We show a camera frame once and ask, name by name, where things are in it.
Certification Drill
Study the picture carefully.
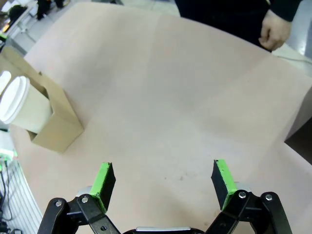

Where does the right gripper black green left finger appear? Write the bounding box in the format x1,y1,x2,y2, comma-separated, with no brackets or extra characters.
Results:
37,161,121,234

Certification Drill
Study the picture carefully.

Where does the right gripper black green right finger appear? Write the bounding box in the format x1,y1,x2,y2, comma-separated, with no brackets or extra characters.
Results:
205,159,293,234

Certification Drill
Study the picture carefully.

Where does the person's left forearm dark sleeve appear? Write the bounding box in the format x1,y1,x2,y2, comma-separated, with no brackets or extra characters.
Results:
266,0,303,23

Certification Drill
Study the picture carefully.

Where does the brown cardboard drink carrier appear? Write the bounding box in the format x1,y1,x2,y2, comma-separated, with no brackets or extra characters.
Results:
0,46,85,154

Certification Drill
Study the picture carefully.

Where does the beige paper cup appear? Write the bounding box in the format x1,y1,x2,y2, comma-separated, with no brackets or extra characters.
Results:
9,84,54,135

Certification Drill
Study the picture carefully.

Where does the white plastic cup lid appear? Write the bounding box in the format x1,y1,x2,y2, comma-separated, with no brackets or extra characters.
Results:
0,76,31,124
0,70,12,96

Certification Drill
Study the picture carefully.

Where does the person's left hand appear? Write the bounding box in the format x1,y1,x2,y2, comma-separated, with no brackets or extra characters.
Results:
259,9,292,51

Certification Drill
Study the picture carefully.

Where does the white ribbed panel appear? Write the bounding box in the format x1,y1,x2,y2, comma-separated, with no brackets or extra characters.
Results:
0,157,42,234

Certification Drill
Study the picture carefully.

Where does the device with green light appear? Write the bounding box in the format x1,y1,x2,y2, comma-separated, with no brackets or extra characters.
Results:
0,148,18,172

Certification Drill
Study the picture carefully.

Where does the person's torso dark clothing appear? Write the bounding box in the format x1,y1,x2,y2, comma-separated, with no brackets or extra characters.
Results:
174,0,273,52

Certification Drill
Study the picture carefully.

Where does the white desk with clutter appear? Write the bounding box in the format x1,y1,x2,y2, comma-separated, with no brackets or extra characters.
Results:
0,0,38,56

